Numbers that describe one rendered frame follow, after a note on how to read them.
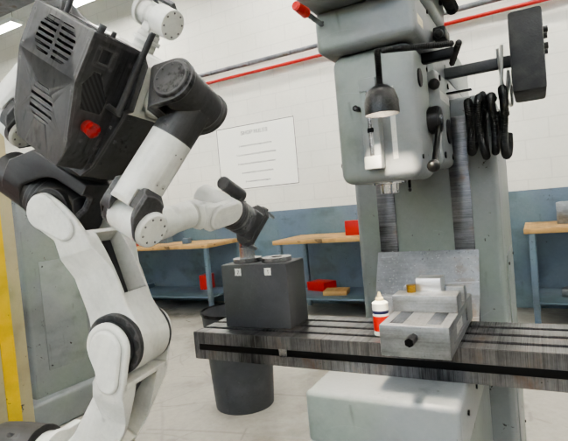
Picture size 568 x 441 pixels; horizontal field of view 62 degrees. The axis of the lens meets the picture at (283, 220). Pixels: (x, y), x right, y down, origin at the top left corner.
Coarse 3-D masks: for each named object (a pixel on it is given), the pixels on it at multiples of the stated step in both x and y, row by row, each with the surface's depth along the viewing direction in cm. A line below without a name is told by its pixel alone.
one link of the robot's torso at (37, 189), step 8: (40, 184) 114; (48, 184) 114; (56, 184) 114; (32, 192) 113; (40, 192) 113; (48, 192) 112; (56, 192) 111; (64, 192) 112; (72, 192) 113; (64, 200) 110; (72, 200) 112; (80, 200) 113; (72, 208) 112; (80, 208) 113
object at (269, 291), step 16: (256, 256) 145; (272, 256) 143; (288, 256) 139; (224, 272) 143; (240, 272) 140; (256, 272) 138; (272, 272) 135; (288, 272) 134; (304, 272) 144; (224, 288) 143; (240, 288) 141; (256, 288) 138; (272, 288) 136; (288, 288) 134; (304, 288) 143; (240, 304) 141; (256, 304) 138; (272, 304) 136; (288, 304) 134; (304, 304) 142; (240, 320) 141; (256, 320) 139; (272, 320) 136; (288, 320) 134; (304, 320) 142
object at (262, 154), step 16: (240, 128) 635; (256, 128) 623; (272, 128) 612; (288, 128) 602; (224, 144) 649; (240, 144) 637; (256, 144) 625; (272, 144) 614; (288, 144) 603; (224, 160) 651; (240, 160) 639; (256, 160) 627; (272, 160) 616; (288, 160) 605; (224, 176) 653; (240, 176) 641; (256, 176) 628; (272, 176) 617; (288, 176) 607
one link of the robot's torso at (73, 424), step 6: (78, 420) 131; (66, 426) 128; (72, 426) 127; (48, 432) 124; (54, 432) 122; (60, 432) 124; (66, 432) 125; (72, 432) 127; (42, 438) 121; (48, 438) 120; (54, 438) 122; (60, 438) 123; (66, 438) 125
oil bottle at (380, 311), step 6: (378, 294) 121; (378, 300) 120; (384, 300) 121; (372, 306) 121; (378, 306) 119; (384, 306) 119; (378, 312) 119; (384, 312) 119; (378, 318) 119; (384, 318) 119; (378, 324) 119; (378, 330) 120
